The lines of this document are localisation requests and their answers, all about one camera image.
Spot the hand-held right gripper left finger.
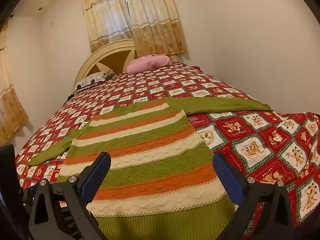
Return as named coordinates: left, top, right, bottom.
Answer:
left=29, top=152, right=112, bottom=240

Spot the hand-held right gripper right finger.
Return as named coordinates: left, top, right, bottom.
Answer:
left=212, top=152, right=294, bottom=240

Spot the green orange striped knit sweater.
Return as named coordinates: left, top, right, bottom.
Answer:
left=27, top=97, right=273, bottom=240

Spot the red checkered printed blanket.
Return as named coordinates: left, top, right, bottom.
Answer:
left=15, top=61, right=320, bottom=240

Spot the beige floral curtain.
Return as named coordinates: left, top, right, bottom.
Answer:
left=124, top=0, right=188, bottom=56
left=80, top=0, right=134, bottom=53
left=0, top=21, right=29, bottom=141

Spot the white patterned pillow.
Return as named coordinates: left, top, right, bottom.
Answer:
left=74, top=70, right=116, bottom=92

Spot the cream wooden bed headboard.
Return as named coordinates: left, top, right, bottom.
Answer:
left=75, top=39, right=180, bottom=85

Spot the pink pillow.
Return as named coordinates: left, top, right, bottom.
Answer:
left=127, top=54, right=172, bottom=75

